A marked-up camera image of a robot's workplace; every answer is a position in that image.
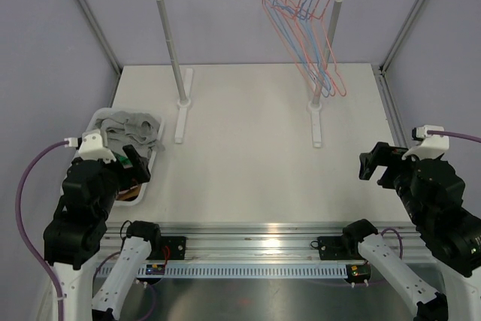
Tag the pink hanger of grey top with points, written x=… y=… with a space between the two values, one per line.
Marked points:
x=289 y=35

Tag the silver clothes rack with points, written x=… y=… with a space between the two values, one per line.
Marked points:
x=283 y=16

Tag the pink hanger of brown top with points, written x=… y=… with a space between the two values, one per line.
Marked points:
x=319 y=35

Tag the green tank top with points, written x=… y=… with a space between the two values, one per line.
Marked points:
x=123 y=160

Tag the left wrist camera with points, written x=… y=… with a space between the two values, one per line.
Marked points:
x=92 y=145

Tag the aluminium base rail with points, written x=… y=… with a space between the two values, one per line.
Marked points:
x=263 y=242

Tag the brown tank top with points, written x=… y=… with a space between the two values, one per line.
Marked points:
x=130 y=195

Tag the blue hanger of mauve top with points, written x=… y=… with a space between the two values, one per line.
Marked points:
x=312 y=35

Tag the white plastic basket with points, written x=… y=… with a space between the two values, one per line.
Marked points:
x=104 y=112

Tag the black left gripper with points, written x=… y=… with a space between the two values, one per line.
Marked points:
x=140 y=169

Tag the white slotted cable duct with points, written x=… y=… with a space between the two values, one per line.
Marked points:
x=182 y=270

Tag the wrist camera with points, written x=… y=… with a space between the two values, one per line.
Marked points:
x=431 y=143
x=92 y=145

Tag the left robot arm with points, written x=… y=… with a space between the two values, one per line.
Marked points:
x=72 y=240

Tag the aluminium frame post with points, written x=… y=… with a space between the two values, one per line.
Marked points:
x=402 y=35
x=97 y=31

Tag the pink hanger of black top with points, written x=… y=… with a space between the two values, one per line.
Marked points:
x=319 y=19

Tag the right aluminium frame post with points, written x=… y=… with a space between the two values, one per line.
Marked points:
x=402 y=35

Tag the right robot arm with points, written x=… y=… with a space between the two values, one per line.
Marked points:
x=452 y=235

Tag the blue hanger of green top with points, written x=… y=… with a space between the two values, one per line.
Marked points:
x=297 y=35

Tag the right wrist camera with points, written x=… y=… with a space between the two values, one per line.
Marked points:
x=431 y=143

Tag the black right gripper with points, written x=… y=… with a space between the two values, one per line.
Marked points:
x=383 y=155

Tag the grey tank top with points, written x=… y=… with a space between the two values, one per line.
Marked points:
x=122 y=128

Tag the left aluminium frame post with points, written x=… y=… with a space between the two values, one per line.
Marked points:
x=97 y=31

